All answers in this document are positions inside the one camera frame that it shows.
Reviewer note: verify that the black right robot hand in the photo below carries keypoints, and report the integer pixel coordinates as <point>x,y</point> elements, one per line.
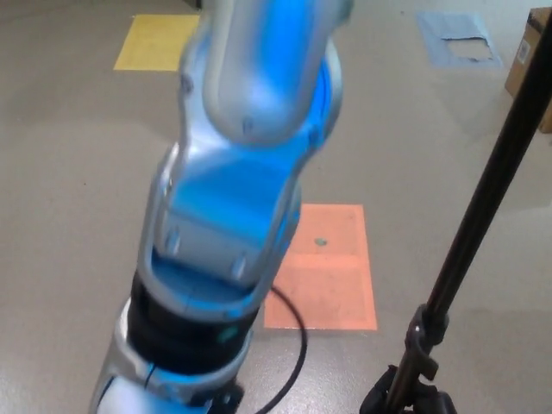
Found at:
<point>435,401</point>

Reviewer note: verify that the black telescopic phone stand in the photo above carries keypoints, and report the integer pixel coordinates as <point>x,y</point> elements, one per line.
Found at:
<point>487,185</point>

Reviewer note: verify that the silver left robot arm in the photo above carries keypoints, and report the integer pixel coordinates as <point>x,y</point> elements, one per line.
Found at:
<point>233,194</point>

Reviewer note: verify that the orange paper sheet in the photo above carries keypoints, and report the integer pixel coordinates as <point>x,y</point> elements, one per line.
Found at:
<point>332,280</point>

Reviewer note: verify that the small green dot sticker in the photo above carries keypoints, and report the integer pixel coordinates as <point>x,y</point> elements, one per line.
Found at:
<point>320,241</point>

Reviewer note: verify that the brown cardboard box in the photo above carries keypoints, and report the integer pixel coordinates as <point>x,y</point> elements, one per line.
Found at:
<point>517,82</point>

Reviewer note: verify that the torn blue paper sheet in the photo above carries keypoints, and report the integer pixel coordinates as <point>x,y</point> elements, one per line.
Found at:
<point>431,43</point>

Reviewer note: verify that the yellow paper sheet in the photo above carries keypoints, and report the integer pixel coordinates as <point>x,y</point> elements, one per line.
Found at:
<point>146,43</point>

